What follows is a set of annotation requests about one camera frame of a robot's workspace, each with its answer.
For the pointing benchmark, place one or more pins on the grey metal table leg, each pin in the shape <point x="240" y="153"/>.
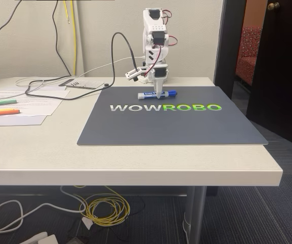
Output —
<point x="195" y="213"/>

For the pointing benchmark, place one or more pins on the green marker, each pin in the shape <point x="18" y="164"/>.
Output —
<point x="1" y="102"/>

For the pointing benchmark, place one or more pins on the dark door frame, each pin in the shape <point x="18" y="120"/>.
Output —
<point x="230" y="45"/>

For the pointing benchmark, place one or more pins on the dark wooden door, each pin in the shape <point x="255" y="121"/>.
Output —
<point x="283" y="76"/>

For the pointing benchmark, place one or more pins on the brass door knob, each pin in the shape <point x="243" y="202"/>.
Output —
<point x="273" y="5"/>

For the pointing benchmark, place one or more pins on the white gripper-mounted camera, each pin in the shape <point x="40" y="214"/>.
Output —
<point x="133" y="74"/>

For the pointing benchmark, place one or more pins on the red patterned chair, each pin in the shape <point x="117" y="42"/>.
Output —
<point x="249" y="50"/>

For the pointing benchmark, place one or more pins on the white printed paper sheet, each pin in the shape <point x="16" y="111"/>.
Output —
<point x="46" y="92"/>
<point x="39" y="105"/>

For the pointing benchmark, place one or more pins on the grey WOWROBO mat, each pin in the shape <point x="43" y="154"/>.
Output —
<point x="171" y="122"/>

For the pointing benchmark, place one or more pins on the white blank paper sheet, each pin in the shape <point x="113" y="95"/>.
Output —
<point x="21" y="120"/>

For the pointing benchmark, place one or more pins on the white power adapter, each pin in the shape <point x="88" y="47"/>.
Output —
<point x="41" y="239"/>

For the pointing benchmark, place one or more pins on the orange marker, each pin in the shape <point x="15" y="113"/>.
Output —
<point x="3" y="113"/>

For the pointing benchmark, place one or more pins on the blue Expo marker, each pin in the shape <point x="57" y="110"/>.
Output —
<point x="148" y="95"/>

